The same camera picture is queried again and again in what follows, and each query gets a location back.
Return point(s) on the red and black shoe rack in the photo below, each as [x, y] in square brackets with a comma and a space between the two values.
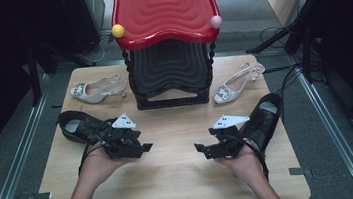
[164, 7]

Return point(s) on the black leather lace-up shoe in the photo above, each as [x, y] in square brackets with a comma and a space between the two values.
[82, 132]
[261, 126]

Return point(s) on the person's left hand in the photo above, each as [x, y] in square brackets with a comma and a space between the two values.
[98, 168]

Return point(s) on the white rhinestone slingback heel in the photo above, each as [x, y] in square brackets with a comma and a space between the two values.
[90, 95]
[227, 94]

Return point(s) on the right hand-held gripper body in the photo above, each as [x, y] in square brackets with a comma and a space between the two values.
[231, 143]

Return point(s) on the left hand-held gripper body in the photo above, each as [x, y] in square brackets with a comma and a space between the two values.
[119, 148]

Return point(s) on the black tripod stand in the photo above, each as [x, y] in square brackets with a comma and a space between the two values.
[308, 61]

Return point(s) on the black metal stand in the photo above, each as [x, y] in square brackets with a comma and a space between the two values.
[35, 88]

